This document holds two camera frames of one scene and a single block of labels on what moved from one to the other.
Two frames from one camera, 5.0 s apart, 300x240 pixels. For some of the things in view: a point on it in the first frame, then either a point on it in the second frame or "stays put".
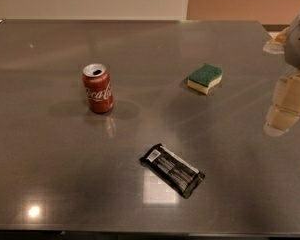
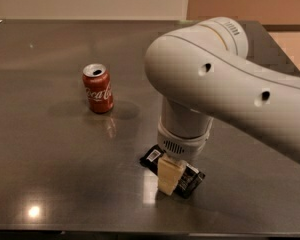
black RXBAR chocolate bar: (177, 172) stays put
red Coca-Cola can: (98, 86) stays put
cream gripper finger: (291, 100) -> (177, 151)
